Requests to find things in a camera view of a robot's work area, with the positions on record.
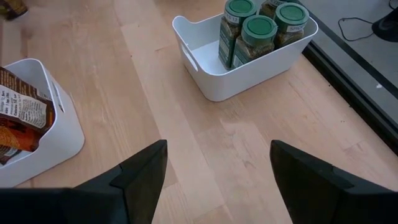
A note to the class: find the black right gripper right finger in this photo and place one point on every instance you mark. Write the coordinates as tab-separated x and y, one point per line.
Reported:
326	199

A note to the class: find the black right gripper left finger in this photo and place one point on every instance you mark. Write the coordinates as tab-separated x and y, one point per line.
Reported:
93	205

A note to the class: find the brown orange seasoning packet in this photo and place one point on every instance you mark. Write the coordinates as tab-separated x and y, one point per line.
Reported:
25	109
15	137

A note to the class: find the green lid spice jar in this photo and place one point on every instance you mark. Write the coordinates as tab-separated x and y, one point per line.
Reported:
269	7
258	34
290	18
231	34

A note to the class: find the black stand base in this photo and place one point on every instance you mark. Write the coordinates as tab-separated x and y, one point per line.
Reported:
387	28

